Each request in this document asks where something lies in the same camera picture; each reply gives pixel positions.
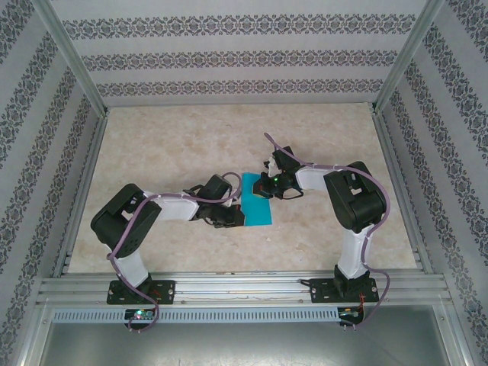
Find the long aluminium mounting rail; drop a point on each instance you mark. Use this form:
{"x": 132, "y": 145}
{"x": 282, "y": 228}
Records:
{"x": 236, "y": 286}

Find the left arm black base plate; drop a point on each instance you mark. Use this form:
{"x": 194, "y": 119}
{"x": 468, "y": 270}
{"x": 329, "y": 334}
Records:
{"x": 167, "y": 291}

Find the aluminium table side rail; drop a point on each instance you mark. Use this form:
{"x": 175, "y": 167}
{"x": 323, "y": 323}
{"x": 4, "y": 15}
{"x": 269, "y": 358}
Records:
{"x": 91, "y": 160}
{"x": 388, "y": 152}

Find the grey sheet metal panel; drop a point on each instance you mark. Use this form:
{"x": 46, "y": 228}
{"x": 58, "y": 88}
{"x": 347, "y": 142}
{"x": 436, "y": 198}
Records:
{"x": 244, "y": 345}

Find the small LED circuit board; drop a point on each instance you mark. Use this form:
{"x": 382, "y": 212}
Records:
{"x": 139, "y": 314}
{"x": 348, "y": 314}

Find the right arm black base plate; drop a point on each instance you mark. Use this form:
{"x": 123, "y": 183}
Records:
{"x": 320, "y": 291}

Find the aluminium frame post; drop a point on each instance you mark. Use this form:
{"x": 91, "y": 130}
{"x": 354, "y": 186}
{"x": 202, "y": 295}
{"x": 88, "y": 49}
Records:
{"x": 72, "y": 57}
{"x": 405, "y": 57}

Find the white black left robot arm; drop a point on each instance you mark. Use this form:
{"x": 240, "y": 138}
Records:
{"x": 126, "y": 221}

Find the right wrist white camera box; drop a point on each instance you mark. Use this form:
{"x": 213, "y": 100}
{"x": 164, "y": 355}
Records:
{"x": 271, "y": 164}

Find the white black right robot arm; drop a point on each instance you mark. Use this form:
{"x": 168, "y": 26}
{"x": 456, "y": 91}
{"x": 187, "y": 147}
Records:
{"x": 358, "y": 202}

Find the blue paper sheet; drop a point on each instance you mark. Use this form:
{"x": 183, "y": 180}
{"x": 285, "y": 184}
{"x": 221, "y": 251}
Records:
{"x": 257, "y": 213}

